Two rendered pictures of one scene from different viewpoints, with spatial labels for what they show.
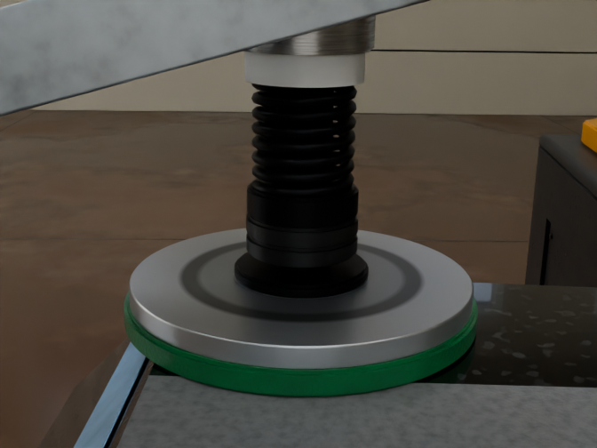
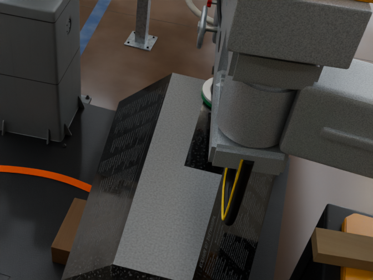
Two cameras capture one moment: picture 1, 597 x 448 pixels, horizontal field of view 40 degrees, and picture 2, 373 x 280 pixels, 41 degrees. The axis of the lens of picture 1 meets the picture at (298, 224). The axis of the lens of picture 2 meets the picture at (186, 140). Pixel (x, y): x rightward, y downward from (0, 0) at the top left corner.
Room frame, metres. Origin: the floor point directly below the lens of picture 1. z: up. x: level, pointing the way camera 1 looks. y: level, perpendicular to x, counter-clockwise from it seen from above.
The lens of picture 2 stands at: (0.44, -1.70, 2.09)
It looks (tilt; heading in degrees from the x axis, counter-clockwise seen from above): 43 degrees down; 93
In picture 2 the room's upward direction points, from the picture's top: 10 degrees clockwise
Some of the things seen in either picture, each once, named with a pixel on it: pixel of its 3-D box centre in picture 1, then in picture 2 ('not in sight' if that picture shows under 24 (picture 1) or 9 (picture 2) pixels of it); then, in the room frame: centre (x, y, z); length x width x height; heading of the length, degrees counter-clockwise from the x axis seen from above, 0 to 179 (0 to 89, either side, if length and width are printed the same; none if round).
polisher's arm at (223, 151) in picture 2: not in sight; (248, 50); (0.51, -0.39, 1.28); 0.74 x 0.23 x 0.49; 96
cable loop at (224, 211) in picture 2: not in sight; (235, 173); (0.54, -0.66, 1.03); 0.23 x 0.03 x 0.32; 96
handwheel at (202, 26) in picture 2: not in sight; (211, 29); (0.37, -0.13, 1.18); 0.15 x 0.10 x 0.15; 96
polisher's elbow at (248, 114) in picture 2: not in sight; (259, 96); (0.55, -0.66, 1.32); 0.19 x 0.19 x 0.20
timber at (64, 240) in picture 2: not in sight; (75, 231); (-0.08, -0.32, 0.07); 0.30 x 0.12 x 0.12; 89
